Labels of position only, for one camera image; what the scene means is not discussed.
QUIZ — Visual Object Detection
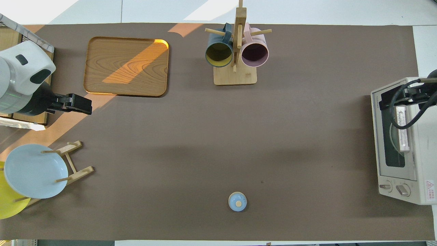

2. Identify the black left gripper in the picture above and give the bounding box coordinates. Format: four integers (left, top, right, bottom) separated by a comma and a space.
46, 93, 93, 115

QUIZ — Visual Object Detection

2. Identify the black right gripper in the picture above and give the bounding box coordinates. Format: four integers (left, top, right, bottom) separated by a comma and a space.
379, 82, 437, 110

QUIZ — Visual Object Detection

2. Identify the glass oven door with handle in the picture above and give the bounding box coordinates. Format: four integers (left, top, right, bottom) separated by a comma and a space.
371, 79, 418, 181

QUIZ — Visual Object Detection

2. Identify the white toaster oven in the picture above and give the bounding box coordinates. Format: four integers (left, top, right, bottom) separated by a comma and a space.
371, 77, 437, 205

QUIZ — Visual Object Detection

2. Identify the wooden serving tray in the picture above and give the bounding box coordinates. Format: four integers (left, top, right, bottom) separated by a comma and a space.
83, 37, 170, 98

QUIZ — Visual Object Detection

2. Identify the wooden plate rack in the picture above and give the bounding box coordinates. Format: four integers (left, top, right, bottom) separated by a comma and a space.
14, 140, 94, 207

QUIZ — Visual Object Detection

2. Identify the light blue plate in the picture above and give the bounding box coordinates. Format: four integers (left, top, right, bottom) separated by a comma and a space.
3, 144, 69, 199

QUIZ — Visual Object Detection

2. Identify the yellow plate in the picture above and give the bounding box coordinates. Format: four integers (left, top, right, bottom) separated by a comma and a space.
0, 161, 32, 220

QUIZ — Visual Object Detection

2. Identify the brown table mat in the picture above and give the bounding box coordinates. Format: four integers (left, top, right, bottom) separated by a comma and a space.
0, 23, 436, 241

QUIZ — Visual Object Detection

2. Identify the pink mug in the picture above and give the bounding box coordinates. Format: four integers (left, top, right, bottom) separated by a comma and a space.
241, 23, 270, 68

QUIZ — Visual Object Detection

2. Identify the dark blue mug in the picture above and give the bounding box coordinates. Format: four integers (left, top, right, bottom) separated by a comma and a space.
205, 23, 235, 68

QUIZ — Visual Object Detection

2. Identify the wooden mug tree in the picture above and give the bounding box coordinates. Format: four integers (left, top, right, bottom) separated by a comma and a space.
205, 0, 272, 86

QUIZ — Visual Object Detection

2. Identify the blue call bell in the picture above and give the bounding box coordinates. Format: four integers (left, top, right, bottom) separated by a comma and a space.
228, 192, 248, 212

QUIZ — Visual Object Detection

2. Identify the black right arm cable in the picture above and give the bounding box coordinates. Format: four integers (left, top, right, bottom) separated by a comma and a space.
389, 78, 437, 130

